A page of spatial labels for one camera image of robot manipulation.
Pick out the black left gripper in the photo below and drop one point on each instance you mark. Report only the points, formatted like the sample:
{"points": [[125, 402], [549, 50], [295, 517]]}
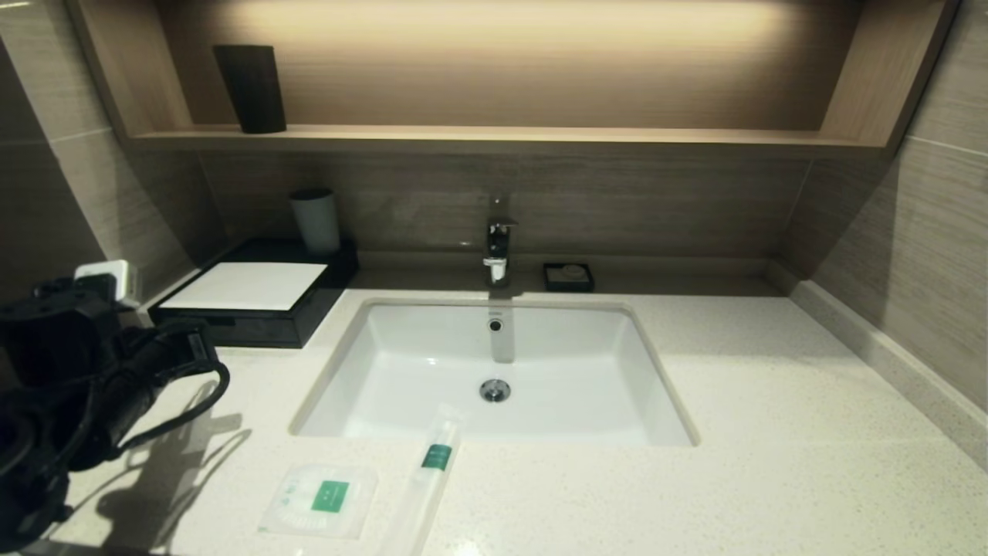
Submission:
{"points": [[62, 332]]}

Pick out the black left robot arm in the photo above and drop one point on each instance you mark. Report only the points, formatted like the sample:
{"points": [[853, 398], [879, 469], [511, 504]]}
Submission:
{"points": [[31, 463]]}

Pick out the black box white ribbed top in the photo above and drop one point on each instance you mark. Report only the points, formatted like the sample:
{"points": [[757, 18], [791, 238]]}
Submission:
{"points": [[247, 286]]}

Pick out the square frosted packet green label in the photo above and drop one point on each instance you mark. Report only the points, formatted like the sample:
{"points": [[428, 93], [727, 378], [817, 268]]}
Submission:
{"points": [[324, 498]]}

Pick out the pale grey cup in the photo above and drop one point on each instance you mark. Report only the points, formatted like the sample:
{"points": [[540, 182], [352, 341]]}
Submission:
{"points": [[316, 224]]}

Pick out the long frosted toothbrush packet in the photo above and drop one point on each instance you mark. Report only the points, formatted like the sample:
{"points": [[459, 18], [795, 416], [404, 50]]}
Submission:
{"points": [[432, 471]]}

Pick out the dark tapered cup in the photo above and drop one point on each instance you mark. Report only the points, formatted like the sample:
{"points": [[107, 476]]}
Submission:
{"points": [[250, 89]]}

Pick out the chrome drain stopper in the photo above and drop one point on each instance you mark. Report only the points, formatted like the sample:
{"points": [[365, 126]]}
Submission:
{"points": [[495, 391]]}

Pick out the chrome faucet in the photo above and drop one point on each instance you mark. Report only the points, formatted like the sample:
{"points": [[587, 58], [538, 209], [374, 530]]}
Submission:
{"points": [[499, 241]]}

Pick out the black soap dish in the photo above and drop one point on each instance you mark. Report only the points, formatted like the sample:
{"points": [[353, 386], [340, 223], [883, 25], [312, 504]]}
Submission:
{"points": [[549, 284]]}

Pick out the white ceramic sink basin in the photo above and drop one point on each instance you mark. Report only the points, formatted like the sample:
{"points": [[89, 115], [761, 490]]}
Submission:
{"points": [[579, 386]]}

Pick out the round pale soap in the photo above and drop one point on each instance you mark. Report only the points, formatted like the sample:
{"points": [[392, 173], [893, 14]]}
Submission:
{"points": [[573, 272]]}

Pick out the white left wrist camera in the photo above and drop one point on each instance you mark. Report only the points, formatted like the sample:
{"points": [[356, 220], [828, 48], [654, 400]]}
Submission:
{"points": [[108, 279]]}

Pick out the wooden wall shelf niche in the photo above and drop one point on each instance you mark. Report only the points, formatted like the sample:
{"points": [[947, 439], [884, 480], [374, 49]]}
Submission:
{"points": [[502, 139]]}

